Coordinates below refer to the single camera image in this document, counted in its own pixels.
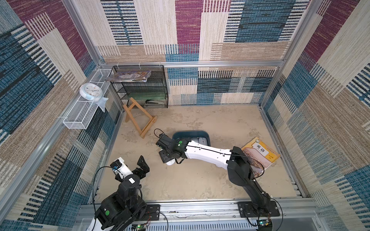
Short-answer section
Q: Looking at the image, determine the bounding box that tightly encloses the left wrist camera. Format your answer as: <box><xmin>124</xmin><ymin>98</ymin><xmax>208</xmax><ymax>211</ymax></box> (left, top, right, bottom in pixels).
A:
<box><xmin>110</xmin><ymin>157</ymin><xmax>133</xmax><ymax>182</ymax></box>

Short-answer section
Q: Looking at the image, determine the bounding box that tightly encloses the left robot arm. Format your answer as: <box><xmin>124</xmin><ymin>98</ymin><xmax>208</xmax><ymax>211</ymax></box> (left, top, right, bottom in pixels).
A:
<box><xmin>87</xmin><ymin>156</ymin><xmax>150</xmax><ymax>231</ymax></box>

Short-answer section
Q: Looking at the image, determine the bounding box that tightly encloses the white wire basket shelf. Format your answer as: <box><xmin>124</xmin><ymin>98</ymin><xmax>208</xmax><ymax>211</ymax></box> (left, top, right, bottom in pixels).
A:
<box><xmin>63</xmin><ymin>69</ymin><xmax>112</xmax><ymax>130</ymax></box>

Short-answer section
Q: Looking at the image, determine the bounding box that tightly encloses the white round clock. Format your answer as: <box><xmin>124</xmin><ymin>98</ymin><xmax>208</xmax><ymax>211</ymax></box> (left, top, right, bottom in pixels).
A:
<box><xmin>79</xmin><ymin>83</ymin><xmax>103</xmax><ymax>102</ymax></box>

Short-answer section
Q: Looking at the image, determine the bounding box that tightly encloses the black wire shelf rack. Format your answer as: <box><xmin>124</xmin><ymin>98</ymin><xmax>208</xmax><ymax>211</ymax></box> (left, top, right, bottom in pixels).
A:
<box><xmin>111</xmin><ymin>65</ymin><xmax>169</xmax><ymax>108</ymax></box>

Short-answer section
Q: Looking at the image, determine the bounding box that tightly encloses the yellow textbook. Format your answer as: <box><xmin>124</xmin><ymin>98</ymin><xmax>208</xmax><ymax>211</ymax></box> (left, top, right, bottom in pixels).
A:
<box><xmin>241</xmin><ymin>137</ymin><xmax>280</xmax><ymax>178</ymax></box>

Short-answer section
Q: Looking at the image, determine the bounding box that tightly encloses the green book on rack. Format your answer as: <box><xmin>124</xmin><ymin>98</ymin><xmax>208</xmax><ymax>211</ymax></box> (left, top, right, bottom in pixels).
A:
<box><xmin>127</xmin><ymin>92</ymin><xmax>166</xmax><ymax>101</ymax></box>

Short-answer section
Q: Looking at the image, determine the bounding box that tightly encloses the magazine on rack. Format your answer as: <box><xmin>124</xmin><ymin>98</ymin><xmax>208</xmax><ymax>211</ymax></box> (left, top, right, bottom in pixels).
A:
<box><xmin>105</xmin><ymin>71</ymin><xmax>152</xmax><ymax>82</ymax></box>

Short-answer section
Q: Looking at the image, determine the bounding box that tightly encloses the wooden easel stand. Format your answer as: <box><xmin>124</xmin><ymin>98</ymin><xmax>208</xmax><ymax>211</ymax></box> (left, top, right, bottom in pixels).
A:
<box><xmin>123</xmin><ymin>97</ymin><xmax>158</xmax><ymax>138</ymax></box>

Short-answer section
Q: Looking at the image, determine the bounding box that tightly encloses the teal storage box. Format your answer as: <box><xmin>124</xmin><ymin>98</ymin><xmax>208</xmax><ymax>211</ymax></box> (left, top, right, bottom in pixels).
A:
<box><xmin>172</xmin><ymin>130</ymin><xmax>211</xmax><ymax>146</ymax></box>

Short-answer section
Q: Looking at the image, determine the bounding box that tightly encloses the black stapler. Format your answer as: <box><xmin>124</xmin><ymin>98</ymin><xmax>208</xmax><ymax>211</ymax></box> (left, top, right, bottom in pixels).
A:
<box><xmin>145</xmin><ymin>100</ymin><xmax>164</xmax><ymax>105</ymax></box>

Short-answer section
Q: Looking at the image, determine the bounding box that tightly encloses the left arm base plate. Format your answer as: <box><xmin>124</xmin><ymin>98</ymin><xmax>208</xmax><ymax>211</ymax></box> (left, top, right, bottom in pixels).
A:
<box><xmin>139</xmin><ymin>204</ymin><xmax>161</xmax><ymax>221</ymax></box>

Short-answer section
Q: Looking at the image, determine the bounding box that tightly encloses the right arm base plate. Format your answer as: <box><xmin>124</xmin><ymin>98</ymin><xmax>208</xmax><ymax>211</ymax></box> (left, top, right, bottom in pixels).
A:
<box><xmin>237</xmin><ymin>201</ymin><xmax>280</xmax><ymax>218</ymax></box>

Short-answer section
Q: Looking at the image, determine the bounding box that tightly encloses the small white mouse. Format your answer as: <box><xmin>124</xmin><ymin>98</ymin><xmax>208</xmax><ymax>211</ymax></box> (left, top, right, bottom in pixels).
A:
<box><xmin>166</xmin><ymin>159</ymin><xmax>175</xmax><ymax>166</ymax></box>

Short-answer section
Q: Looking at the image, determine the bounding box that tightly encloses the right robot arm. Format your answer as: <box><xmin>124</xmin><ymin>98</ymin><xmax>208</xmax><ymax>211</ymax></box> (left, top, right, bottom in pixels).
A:
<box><xmin>156</xmin><ymin>133</ymin><xmax>278</xmax><ymax>217</ymax></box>

